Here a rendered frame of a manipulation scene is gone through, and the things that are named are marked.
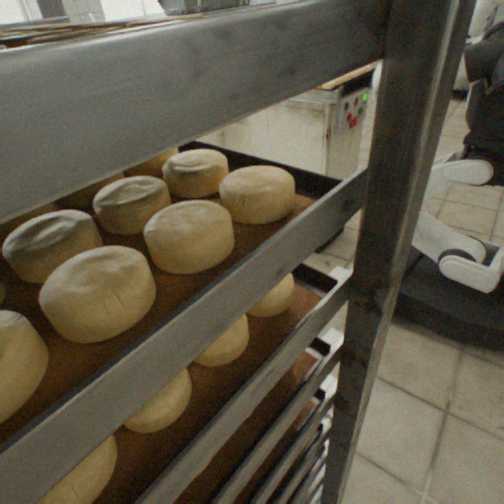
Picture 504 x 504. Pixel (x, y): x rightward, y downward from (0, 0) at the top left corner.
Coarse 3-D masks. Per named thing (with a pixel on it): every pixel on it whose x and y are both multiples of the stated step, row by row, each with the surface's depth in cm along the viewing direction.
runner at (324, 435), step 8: (328, 416) 46; (328, 424) 46; (328, 432) 43; (320, 440) 42; (312, 448) 43; (320, 448) 43; (312, 456) 41; (304, 464) 40; (296, 472) 41; (304, 472) 41; (288, 480) 41; (296, 480) 39; (288, 488) 38; (280, 496) 37; (288, 496) 39
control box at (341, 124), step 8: (352, 96) 144; (360, 96) 148; (344, 104) 141; (352, 104) 146; (360, 104) 151; (336, 112) 143; (344, 112) 143; (352, 112) 148; (336, 120) 144; (344, 120) 146; (352, 120) 150; (360, 120) 156; (336, 128) 146; (344, 128) 148
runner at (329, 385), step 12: (324, 384) 41; (336, 384) 41; (324, 408) 36; (312, 420) 35; (300, 432) 37; (312, 432) 36; (300, 444) 34; (288, 456) 32; (276, 468) 32; (288, 468) 34; (276, 480) 32; (264, 492) 31
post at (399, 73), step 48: (432, 0) 14; (384, 48) 17; (432, 48) 15; (384, 96) 18; (432, 96) 16; (384, 144) 19; (432, 144) 19; (384, 192) 21; (384, 240) 22; (384, 288) 24; (384, 336) 30; (336, 432) 42; (336, 480) 50
